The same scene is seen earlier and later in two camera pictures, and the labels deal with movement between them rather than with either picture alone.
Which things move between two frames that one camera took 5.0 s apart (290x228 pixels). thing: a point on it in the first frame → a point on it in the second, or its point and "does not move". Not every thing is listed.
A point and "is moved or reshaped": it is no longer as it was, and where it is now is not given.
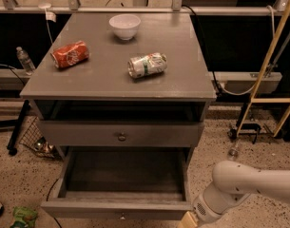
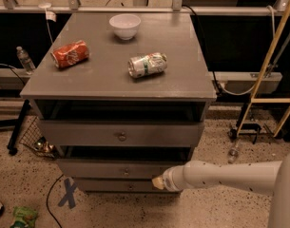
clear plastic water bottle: (25, 61) does not move
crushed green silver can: (146, 66) does not move
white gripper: (202, 210) → (168, 180)
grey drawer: (121, 184) is moved or reshaped
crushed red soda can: (69, 54) does not move
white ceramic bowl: (125, 25) does not move
